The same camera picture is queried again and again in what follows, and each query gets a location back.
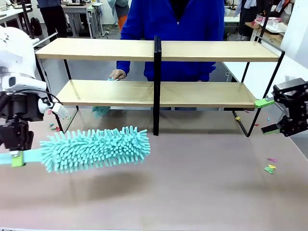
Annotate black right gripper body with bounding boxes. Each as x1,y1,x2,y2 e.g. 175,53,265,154
272,77,308,138

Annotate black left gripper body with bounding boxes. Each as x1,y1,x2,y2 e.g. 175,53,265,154
0,91,44,126

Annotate small teal chenille duster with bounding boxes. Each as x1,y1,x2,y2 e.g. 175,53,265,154
92,77,120,119

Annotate person's right forearm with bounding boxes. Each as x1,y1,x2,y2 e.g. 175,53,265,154
116,60,131,73

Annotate person's left forearm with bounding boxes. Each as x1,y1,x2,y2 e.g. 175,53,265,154
197,61,217,82

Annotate person's right hand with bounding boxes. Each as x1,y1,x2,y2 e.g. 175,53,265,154
109,69,128,81

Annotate green and yellow paper scraps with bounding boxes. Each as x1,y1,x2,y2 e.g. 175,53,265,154
264,164,277,175

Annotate wooden side table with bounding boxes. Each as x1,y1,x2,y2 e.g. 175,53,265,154
244,15,290,46

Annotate black backpack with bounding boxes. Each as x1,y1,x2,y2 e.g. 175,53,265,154
29,17,43,37

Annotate black stand pole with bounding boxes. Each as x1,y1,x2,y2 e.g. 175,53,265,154
20,0,35,39

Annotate bystander in dark clothes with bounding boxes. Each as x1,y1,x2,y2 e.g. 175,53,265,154
39,0,68,39

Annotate grey metal desk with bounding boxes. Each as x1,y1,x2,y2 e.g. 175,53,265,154
61,2,102,39

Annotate person in blue jacket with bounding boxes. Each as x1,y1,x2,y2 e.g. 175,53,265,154
116,0,226,111

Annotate bystander in orange trousers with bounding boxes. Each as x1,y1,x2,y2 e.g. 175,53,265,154
107,0,131,32

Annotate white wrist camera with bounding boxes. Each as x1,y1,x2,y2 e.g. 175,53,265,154
38,96,69,119

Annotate wood shelf black frame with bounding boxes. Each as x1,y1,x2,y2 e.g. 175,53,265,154
35,36,159,136
157,36,286,138

